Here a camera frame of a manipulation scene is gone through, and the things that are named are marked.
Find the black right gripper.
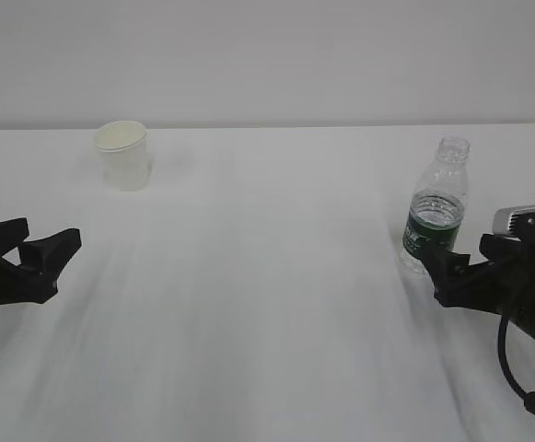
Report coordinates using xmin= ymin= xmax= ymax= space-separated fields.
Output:
xmin=421 ymin=218 xmax=535 ymax=340

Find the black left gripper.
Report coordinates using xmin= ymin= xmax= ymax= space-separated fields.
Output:
xmin=0 ymin=217 xmax=82 ymax=306

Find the clear green-label water bottle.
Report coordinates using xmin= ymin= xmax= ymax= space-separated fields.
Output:
xmin=400 ymin=136 xmax=471 ymax=274

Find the white paper cup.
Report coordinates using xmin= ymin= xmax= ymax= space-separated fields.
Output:
xmin=94 ymin=121 xmax=151 ymax=192

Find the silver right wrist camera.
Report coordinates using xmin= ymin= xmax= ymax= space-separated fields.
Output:
xmin=492 ymin=204 xmax=535 ymax=238

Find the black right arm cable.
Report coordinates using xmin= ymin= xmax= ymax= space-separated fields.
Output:
xmin=497 ymin=312 xmax=535 ymax=428

